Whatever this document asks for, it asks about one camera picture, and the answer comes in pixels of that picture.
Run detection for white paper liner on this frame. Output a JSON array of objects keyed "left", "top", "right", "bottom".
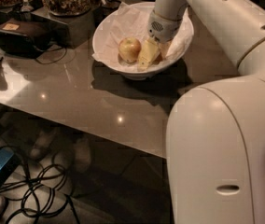
[{"left": 92, "top": 0, "right": 192, "bottom": 73}]

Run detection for black cable on table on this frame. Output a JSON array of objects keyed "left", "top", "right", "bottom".
[{"left": 34, "top": 44, "right": 69, "bottom": 65}]

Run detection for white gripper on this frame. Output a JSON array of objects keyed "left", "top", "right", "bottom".
[{"left": 137, "top": 10, "right": 183, "bottom": 72}]

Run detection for black floor cables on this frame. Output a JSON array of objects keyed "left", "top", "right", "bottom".
[{"left": 0, "top": 145, "right": 82, "bottom": 224}]

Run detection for yellow-red apple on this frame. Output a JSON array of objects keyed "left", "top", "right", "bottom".
[
  {"left": 119, "top": 37, "right": 141, "bottom": 63},
  {"left": 153, "top": 54, "right": 163, "bottom": 65}
]

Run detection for metal serving spoon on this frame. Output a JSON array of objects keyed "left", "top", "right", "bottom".
[{"left": 21, "top": 0, "right": 34, "bottom": 12}]

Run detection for small dark cup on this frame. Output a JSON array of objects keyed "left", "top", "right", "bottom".
[{"left": 102, "top": 0, "right": 121, "bottom": 17}]

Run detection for dark stand box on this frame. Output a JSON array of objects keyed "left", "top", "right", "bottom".
[{"left": 32, "top": 7, "right": 95, "bottom": 49}]

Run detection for black VR headset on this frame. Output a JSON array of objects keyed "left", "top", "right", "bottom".
[{"left": 0, "top": 19, "right": 51, "bottom": 59}]

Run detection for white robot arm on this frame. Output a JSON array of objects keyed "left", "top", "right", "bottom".
[{"left": 148, "top": 0, "right": 265, "bottom": 224}]

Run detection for white ceramic bowl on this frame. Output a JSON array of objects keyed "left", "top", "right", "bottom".
[{"left": 91, "top": 1, "right": 195, "bottom": 81}]

